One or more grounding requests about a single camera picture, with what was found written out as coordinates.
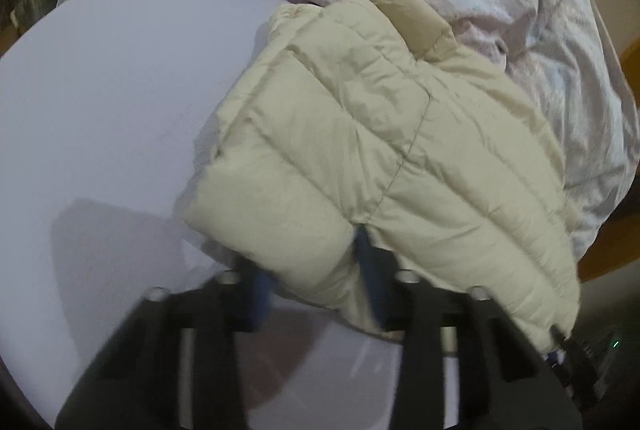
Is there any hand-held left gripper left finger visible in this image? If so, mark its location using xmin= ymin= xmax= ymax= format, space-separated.
xmin=54 ymin=267 xmax=275 ymax=430

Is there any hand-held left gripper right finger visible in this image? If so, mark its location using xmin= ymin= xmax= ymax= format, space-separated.
xmin=351 ymin=227 xmax=583 ymax=430

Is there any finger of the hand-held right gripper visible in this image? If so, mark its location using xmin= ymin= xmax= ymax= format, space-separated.
xmin=547 ymin=324 xmax=600 ymax=411

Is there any cream puffer jacket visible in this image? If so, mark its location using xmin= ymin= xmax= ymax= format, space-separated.
xmin=174 ymin=0 xmax=581 ymax=353

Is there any bed with lavender sheet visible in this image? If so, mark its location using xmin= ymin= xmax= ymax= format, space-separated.
xmin=0 ymin=0 xmax=401 ymax=430

